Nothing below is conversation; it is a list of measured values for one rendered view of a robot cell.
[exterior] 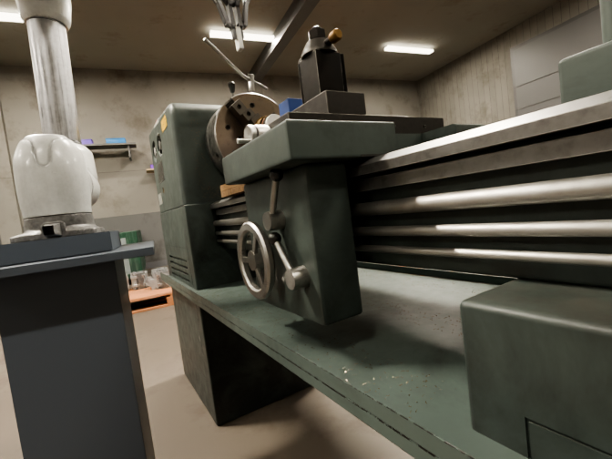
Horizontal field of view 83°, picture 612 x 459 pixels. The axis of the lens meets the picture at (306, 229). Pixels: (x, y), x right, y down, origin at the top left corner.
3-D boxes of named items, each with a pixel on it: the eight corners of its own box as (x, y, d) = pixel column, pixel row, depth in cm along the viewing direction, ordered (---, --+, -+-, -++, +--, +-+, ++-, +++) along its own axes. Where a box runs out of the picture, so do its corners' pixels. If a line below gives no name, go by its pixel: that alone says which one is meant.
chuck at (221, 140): (209, 179, 127) (207, 94, 127) (284, 184, 143) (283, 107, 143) (215, 176, 119) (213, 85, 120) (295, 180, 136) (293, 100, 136)
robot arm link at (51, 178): (11, 219, 83) (-6, 127, 82) (35, 220, 100) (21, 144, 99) (88, 211, 90) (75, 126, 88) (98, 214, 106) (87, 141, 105)
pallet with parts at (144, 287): (173, 290, 423) (169, 264, 421) (185, 302, 353) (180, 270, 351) (59, 315, 368) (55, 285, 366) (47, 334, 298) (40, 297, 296)
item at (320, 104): (281, 139, 86) (279, 118, 86) (315, 139, 91) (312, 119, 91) (328, 115, 68) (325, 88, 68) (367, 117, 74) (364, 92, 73)
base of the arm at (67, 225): (1, 244, 79) (-4, 219, 78) (33, 240, 99) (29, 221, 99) (94, 232, 86) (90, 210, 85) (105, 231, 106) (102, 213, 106)
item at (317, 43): (294, 63, 78) (292, 49, 78) (323, 66, 82) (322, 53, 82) (313, 45, 71) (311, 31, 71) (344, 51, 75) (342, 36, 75)
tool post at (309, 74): (302, 108, 79) (297, 64, 78) (329, 109, 83) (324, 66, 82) (321, 97, 73) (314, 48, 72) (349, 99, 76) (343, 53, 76)
